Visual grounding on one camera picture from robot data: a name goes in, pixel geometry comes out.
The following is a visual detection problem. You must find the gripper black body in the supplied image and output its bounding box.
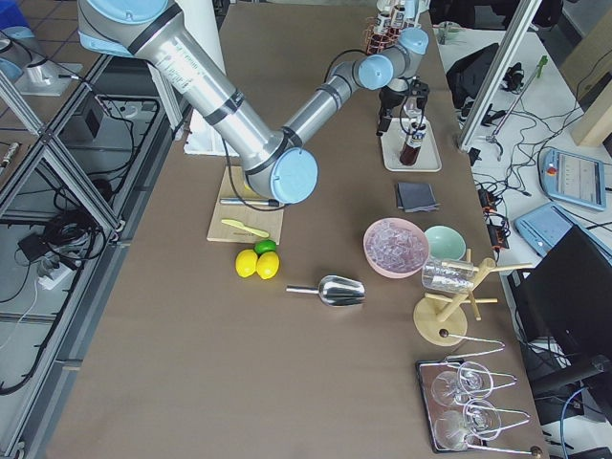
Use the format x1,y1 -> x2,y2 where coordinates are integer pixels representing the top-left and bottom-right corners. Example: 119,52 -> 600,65
379,78 -> 428,118

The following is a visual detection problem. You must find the tea bottle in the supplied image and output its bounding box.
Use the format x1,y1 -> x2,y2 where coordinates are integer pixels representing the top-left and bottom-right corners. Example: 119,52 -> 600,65
400,131 -> 426,166
371,11 -> 390,46
387,3 -> 405,42

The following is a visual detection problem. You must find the copper wire bottle basket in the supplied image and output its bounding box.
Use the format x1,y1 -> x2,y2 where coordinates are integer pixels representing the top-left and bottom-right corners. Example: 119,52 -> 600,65
364,0 -> 420,55

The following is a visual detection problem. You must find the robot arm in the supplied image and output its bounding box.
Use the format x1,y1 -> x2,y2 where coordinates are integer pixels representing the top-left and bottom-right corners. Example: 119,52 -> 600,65
77,1 -> 429,205

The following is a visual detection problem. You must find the clear wine glass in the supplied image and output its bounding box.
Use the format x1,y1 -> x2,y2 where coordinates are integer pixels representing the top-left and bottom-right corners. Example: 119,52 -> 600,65
400,96 -> 425,135

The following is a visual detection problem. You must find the cream tray with bear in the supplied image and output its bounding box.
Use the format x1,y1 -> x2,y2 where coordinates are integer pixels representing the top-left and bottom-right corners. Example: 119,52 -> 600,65
380,118 -> 442,172

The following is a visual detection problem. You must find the grey folded cloth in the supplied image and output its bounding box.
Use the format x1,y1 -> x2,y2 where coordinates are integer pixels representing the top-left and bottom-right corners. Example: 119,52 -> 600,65
396,182 -> 439,213

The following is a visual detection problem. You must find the pink bowl of ice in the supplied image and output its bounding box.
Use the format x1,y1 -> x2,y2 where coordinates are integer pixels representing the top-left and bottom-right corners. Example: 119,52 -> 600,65
362,218 -> 429,279

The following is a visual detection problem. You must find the mint green bowl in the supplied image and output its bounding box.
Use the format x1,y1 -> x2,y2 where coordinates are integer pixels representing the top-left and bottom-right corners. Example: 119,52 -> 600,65
425,226 -> 467,260

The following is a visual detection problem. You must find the clear ribbed glass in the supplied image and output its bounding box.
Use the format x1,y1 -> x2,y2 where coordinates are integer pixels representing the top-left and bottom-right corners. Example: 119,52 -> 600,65
421,257 -> 477,294

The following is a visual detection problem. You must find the yellow plastic knife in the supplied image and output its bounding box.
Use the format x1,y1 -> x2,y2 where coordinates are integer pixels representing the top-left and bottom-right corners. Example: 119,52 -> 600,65
221,218 -> 270,239

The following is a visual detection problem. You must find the green lime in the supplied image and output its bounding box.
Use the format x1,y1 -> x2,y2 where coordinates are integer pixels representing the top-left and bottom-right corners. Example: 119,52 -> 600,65
253,239 -> 276,255

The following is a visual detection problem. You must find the steel ice scoop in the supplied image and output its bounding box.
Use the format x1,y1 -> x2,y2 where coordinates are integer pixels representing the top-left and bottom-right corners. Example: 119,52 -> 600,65
286,274 -> 365,307

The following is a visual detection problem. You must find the blue teach pendant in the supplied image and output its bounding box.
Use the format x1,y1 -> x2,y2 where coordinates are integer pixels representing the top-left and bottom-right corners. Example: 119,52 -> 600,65
540,148 -> 607,211

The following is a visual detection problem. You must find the bamboo cutting board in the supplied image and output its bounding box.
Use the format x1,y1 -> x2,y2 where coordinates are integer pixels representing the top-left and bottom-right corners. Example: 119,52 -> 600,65
207,170 -> 283,244

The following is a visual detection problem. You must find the lower whole lemon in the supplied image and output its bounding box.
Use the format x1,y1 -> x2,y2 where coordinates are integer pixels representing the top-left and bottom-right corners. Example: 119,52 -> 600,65
255,251 -> 280,280

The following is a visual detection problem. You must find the whole lemon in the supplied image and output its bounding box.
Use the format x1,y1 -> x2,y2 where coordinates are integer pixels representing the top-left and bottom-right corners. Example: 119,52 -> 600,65
255,251 -> 280,280
234,249 -> 258,278

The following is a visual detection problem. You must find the upper whole lemon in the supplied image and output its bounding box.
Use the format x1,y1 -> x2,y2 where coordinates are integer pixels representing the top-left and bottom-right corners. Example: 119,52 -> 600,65
234,249 -> 258,278

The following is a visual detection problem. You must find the wooden glass drying stand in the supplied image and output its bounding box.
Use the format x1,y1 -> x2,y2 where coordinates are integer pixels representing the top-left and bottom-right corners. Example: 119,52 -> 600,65
413,258 -> 534,346

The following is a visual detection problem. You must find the black laptop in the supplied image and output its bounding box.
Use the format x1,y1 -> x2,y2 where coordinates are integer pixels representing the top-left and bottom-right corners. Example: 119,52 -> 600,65
514,224 -> 612,358

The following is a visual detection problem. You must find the black tray with glasses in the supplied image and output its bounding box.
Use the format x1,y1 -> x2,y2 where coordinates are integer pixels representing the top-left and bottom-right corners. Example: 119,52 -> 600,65
415,360 -> 484,454

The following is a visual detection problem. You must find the aluminium frame structure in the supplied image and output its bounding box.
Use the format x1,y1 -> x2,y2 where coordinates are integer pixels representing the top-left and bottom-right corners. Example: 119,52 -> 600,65
1,57 -> 164,458

